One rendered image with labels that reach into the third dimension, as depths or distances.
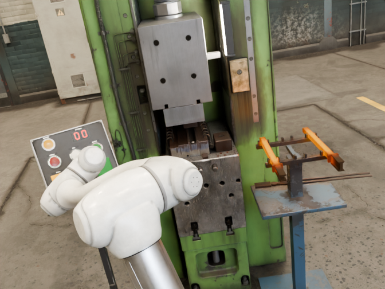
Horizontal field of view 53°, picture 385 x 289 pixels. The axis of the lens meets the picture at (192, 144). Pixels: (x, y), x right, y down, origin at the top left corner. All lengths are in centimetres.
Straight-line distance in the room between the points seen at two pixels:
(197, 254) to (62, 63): 552
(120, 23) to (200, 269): 145
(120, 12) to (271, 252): 169
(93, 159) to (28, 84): 682
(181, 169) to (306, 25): 773
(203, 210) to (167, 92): 66
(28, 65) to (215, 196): 645
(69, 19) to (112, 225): 645
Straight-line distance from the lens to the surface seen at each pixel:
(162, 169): 94
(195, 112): 193
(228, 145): 201
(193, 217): 212
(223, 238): 223
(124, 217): 87
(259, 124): 216
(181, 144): 199
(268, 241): 255
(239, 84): 204
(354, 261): 273
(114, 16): 199
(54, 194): 142
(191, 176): 93
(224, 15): 196
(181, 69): 187
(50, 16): 725
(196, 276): 238
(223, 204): 210
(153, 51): 186
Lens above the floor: 176
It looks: 23 degrees down
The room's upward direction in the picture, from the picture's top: 9 degrees counter-clockwise
